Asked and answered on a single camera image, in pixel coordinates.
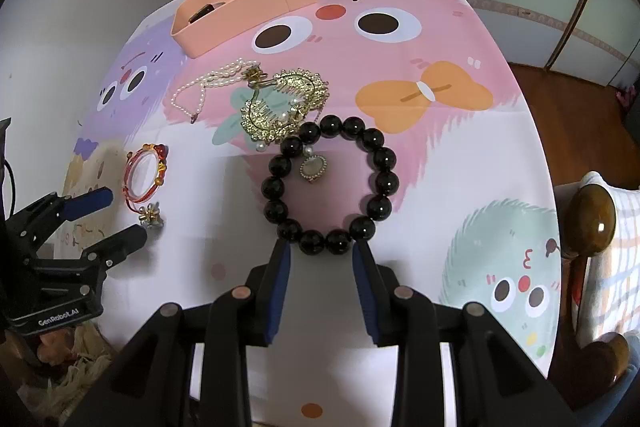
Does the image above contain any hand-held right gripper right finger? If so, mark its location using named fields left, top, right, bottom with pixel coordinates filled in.
left=351, top=241, right=576, bottom=427

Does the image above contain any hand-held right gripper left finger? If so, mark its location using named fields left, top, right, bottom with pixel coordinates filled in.
left=62, top=238, right=292, bottom=427

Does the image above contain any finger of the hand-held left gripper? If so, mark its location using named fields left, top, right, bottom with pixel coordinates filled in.
left=30, top=225, right=149, bottom=288
left=7, top=187, right=114, bottom=258

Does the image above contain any small clover flower earring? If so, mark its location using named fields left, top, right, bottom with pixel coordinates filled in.
left=139, top=202, right=165, bottom=229

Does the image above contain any red string bracelet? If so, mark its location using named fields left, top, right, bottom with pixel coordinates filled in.
left=121, top=143, right=169, bottom=212

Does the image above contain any gold pendant with pale stone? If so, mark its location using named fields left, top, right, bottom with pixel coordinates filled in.
left=299, top=146, right=328, bottom=184

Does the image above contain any black bead bracelet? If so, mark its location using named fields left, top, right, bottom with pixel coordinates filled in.
left=262, top=114, right=398, bottom=256

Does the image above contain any white pearl necklace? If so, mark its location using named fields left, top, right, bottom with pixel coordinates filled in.
left=170, top=58, right=263, bottom=125

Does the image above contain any pink storage box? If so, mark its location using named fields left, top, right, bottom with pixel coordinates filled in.
left=171, top=0, right=318, bottom=58

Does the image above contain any rumpled cloth pile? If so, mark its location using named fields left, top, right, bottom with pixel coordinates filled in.
left=0, top=322, right=118, bottom=427

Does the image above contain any cartoon printed tablecloth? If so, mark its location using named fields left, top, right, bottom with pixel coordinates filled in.
left=50, top=0, right=561, bottom=427

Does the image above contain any ornate gold hair comb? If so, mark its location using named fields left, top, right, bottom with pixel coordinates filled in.
left=240, top=68, right=331, bottom=152

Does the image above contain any black hair clip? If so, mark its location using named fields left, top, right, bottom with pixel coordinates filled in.
left=189, top=3, right=217, bottom=24

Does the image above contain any wooden chair frame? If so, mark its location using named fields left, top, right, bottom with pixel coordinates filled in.
left=552, top=182, right=633, bottom=413

